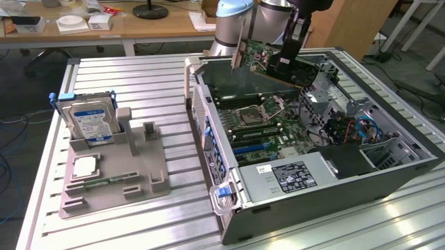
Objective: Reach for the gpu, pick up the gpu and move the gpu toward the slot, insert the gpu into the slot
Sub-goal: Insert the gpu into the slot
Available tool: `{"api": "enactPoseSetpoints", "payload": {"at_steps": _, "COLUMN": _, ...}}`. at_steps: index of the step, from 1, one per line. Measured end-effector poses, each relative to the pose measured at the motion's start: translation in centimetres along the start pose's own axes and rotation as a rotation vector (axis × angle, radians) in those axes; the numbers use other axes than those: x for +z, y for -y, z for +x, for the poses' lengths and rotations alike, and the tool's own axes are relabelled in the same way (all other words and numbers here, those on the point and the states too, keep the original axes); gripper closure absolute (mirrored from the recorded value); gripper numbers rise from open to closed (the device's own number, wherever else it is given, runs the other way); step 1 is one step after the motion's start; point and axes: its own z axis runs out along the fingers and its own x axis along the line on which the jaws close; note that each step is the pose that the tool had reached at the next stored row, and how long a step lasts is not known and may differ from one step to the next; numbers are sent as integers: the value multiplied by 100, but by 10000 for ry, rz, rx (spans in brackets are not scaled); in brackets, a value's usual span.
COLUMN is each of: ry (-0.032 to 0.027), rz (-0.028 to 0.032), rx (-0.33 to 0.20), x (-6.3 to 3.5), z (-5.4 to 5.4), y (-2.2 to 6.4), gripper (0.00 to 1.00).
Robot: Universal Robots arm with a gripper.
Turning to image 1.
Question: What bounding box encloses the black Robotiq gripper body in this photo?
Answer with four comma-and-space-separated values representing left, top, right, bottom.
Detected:
286, 0, 335, 14

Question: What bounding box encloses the green graphics card black fan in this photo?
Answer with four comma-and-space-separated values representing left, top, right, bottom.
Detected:
230, 38, 319, 90

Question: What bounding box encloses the blue expansion slot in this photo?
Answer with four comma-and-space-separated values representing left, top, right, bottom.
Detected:
231, 143, 272, 155

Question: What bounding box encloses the wooden cabinet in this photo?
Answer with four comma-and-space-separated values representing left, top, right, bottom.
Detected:
295, 0, 399, 60

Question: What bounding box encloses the metal disk bay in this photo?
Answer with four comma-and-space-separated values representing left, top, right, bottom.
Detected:
299, 61, 350, 117

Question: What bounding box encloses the metal socket cover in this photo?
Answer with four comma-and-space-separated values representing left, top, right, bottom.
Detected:
260, 95, 287, 117

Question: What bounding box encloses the black power brick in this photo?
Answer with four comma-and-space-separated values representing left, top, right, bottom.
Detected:
373, 51, 394, 64

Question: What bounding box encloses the CPU socket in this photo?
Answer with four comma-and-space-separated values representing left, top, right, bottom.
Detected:
235, 106, 266, 126

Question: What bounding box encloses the white flat paper box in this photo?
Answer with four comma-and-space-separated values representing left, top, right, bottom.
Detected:
188, 10, 218, 32

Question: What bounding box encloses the brown cardboard box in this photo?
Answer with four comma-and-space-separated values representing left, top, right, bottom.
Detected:
200, 0, 219, 18

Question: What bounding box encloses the green motherboard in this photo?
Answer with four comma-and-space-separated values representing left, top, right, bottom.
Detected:
211, 91, 314, 166

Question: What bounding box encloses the black round lamp base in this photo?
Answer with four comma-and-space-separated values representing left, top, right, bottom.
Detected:
132, 0, 170, 20

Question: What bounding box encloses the wooden desk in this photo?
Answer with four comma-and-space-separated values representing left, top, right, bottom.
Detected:
0, 0, 314, 57

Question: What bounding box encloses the metal drive cage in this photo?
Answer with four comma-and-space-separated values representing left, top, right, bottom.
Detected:
359, 135, 423, 170

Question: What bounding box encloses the grey power supply unit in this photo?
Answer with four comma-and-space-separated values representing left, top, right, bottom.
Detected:
238, 152, 339, 204

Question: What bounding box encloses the small white cardboard box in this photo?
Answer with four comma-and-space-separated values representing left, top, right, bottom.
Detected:
87, 14, 113, 31

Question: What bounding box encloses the blue case release latch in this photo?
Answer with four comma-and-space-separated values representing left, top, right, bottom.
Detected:
215, 187, 232, 200

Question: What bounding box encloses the open dark grey PC case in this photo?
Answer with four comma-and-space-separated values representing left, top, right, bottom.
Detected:
183, 51, 439, 245

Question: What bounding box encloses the white round holder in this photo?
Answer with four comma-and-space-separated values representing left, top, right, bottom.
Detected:
56, 15, 91, 35

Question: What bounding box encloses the hard disk in blue caddy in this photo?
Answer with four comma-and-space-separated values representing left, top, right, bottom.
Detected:
48, 90, 123, 146

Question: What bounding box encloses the grey printed parts rack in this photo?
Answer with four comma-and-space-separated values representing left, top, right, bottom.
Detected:
57, 106, 171, 221

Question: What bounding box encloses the silver CPU chip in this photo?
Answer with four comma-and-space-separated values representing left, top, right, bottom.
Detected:
72, 157, 97, 179

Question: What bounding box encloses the black and white box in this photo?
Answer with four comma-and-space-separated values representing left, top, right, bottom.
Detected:
9, 16, 47, 33

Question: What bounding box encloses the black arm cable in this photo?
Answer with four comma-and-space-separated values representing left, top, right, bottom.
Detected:
247, 0, 260, 44

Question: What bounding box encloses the white table frame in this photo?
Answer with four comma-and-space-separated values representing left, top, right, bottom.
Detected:
381, 0, 445, 71

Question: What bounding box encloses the red wire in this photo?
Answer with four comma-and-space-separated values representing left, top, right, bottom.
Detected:
342, 118, 357, 143

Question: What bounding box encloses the blue wire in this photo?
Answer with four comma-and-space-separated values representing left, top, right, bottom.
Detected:
355, 114, 383, 143

